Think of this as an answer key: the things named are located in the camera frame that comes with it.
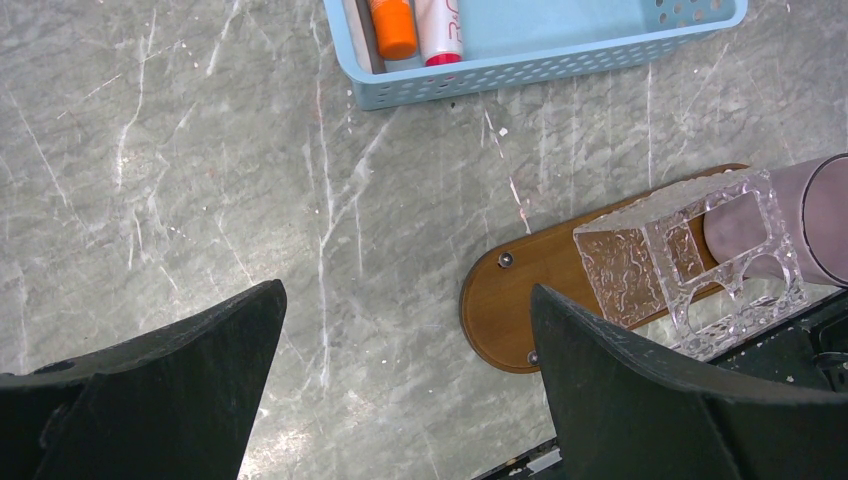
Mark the grey toothbrush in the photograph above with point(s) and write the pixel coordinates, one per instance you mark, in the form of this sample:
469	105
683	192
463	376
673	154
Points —
376	62

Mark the orange capped toothpaste tube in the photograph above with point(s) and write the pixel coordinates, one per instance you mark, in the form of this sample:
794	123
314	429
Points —
395	29

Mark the light blue plastic basket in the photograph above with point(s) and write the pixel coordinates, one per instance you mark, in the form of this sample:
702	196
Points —
511	43

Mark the white red toothpaste tube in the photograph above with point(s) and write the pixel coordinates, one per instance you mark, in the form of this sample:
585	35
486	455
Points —
439	31

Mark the clear acrylic toothbrush holder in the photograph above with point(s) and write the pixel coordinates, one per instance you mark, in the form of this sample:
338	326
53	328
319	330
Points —
643	259

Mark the brown wooden oval tray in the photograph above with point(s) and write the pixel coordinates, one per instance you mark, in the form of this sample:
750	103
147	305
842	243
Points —
495	298

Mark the purple ceramic mug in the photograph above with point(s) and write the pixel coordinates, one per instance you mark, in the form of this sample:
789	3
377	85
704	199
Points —
812	197

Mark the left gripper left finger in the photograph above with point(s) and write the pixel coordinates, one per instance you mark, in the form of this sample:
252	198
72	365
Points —
178	402

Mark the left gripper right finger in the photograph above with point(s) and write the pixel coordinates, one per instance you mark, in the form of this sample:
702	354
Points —
662	417

